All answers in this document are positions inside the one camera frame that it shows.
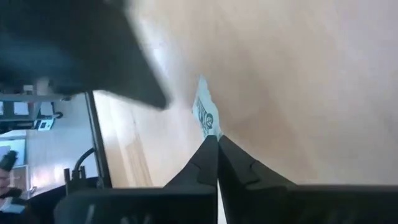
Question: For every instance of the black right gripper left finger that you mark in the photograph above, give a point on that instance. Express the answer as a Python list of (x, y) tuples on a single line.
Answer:
[(186, 202)]

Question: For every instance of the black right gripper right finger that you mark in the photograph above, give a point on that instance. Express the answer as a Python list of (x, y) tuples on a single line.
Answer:
[(264, 202)]

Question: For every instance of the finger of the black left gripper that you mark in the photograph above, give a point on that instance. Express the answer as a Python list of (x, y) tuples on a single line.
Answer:
[(118, 62)]

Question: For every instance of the pale green sweetener packet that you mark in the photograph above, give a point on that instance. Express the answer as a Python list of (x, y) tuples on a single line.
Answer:
[(205, 112)]

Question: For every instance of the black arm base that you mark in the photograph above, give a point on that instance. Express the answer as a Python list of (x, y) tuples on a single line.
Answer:
[(46, 199)]

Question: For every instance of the grey shelf rack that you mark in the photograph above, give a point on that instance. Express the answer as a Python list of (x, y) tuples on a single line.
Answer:
[(28, 105)]

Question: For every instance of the person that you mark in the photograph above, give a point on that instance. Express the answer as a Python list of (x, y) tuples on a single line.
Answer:
[(7, 189)]

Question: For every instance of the black table edge frame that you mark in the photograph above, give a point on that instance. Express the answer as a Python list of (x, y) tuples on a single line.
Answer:
[(98, 140)]

